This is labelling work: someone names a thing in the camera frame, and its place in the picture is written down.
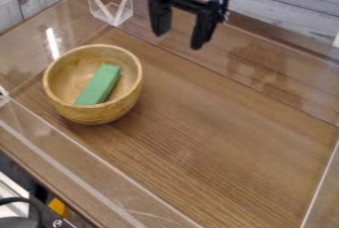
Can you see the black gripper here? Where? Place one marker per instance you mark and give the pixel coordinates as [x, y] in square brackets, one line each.
[207, 18]

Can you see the green rectangular block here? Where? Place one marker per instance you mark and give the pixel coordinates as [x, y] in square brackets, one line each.
[99, 85]

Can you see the brown wooden bowl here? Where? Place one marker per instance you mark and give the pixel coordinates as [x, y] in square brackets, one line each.
[68, 74]

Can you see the black device with yellow label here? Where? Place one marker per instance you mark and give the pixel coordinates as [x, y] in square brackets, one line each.
[52, 219]

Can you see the clear acrylic corner bracket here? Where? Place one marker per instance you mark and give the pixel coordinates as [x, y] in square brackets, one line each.
[4, 96]
[112, 13]

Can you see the clear acrylic left corner bracket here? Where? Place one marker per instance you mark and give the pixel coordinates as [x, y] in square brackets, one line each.
[4, 96]

